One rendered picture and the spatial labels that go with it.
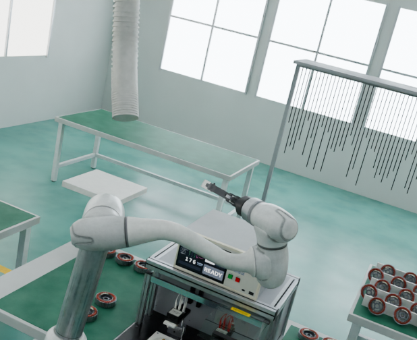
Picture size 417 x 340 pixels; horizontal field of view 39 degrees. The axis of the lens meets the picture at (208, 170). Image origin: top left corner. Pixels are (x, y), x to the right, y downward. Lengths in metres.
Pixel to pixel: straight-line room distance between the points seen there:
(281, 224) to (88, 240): 0.60
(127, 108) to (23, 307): 1.28
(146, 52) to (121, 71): 6.31
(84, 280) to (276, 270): 0.67
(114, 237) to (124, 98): 1.80
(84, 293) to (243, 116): 7.33
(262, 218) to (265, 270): 0.18
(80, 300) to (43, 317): 0.88
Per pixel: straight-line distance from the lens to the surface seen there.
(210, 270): 2.80
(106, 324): 3.04
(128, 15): 3.65
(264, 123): 9.17
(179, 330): 3.00
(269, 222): 1.87
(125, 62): 3.62
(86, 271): 2.11
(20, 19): 8.34
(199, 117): 9.56
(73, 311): 2.20
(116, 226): 1.87
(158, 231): 1.88
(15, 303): 3.13
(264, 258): 1.94
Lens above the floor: 2.42
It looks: 17 degrees down
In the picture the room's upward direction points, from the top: 13 degrees clockwise
